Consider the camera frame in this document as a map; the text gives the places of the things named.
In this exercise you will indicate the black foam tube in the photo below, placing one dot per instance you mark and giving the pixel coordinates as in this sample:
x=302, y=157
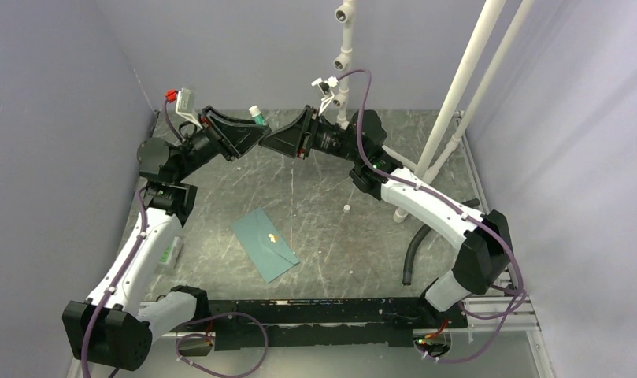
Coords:
x=414, y=250

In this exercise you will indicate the green white glue stick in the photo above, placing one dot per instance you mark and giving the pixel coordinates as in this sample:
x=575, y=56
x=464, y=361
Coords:
x=257, y=116

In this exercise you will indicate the green label plastic box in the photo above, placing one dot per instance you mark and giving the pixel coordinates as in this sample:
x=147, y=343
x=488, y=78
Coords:
x=171, y=254

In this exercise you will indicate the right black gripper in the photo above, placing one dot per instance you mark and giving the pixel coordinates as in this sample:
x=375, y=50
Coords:
x=292, y=139

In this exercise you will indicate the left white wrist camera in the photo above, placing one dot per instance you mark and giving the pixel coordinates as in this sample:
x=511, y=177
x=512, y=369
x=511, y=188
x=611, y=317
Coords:
x=184, y=104

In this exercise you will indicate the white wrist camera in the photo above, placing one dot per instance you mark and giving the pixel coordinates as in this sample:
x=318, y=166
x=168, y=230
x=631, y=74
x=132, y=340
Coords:
x=184, y=104
x=326, y=89

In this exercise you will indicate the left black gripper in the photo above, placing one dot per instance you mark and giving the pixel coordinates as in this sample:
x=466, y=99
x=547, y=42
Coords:
x=233, y=137

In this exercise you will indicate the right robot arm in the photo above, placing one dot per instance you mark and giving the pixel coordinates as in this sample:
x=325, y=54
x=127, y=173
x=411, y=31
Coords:
x=482, y=240

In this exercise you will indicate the white pvc pipe frame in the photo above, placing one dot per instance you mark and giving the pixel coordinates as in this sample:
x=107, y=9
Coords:
x=424, y=54

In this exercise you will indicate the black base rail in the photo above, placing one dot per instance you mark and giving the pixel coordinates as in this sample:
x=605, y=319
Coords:
x=390, y=321

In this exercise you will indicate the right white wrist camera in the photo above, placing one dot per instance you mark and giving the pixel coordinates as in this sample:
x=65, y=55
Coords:
x=326, y=89

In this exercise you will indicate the teal envelope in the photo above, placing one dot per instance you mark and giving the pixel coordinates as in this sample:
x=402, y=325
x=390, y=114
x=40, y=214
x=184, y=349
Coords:
x=270, y=259

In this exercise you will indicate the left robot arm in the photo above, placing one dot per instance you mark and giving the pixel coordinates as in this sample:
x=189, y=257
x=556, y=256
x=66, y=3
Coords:
x=110, y=327

